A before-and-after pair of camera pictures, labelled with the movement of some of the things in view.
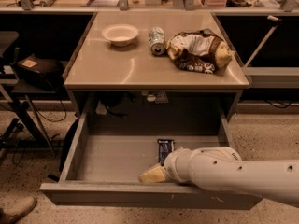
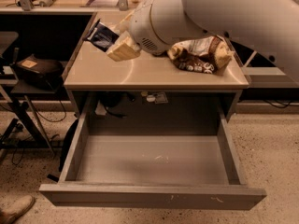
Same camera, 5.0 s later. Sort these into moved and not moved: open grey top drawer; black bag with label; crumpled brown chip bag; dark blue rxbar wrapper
Moved: dark blue rxbar wrapper
Not moved: crumpled brown chip bag; open grey top drawer; black bag with label
